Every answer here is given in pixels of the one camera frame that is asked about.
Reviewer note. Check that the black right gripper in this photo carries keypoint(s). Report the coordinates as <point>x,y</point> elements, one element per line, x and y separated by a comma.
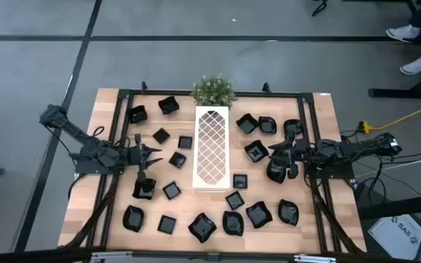
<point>296,153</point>

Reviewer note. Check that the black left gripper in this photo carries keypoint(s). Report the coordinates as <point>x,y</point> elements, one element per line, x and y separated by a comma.
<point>137,155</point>

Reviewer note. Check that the black oval wavy plate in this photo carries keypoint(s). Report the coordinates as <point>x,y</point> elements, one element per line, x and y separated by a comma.
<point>288,212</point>
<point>232,223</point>
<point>133,218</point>
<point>275,175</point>

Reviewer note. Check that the small black square plate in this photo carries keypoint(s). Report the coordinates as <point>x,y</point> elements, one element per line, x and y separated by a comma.
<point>185,142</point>
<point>235,200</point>
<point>167,224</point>
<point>161,135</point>
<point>177,159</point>
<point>240,180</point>
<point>171,190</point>

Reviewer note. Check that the small black rounded bowl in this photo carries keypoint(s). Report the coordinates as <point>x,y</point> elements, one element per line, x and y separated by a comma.
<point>294,127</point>
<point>267,124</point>

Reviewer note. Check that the deep black square bowl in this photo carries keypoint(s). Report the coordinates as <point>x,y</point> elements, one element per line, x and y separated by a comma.
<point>168,104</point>
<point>136,114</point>
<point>247,123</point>

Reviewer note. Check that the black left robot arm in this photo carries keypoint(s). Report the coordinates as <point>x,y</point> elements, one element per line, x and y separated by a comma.
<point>68,128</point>

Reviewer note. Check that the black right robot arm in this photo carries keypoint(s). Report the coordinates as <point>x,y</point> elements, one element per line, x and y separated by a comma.
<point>342,149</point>

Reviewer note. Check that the white lattice rack shelf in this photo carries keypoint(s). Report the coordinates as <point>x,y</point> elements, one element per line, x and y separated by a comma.
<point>210,187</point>

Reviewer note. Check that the green potted plant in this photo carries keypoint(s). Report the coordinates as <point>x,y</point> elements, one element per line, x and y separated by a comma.
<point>214,91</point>

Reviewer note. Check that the black desk foot bar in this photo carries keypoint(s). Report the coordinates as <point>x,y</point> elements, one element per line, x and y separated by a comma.
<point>397,207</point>

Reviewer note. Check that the black desk base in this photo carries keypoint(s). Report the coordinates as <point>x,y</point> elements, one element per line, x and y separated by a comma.
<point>397,93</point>

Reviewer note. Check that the white printed paper sheet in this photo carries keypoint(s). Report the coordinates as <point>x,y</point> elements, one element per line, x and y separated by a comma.
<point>397,237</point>

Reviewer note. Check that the person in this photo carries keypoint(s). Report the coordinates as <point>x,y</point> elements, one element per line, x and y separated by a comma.
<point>404,33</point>

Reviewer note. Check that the black frame clamp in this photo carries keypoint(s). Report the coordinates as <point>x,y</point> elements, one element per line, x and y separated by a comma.
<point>266,87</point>
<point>143,87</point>

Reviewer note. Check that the silver bracket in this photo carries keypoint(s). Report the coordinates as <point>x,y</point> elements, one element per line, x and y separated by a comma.
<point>104,257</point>
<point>313,259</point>

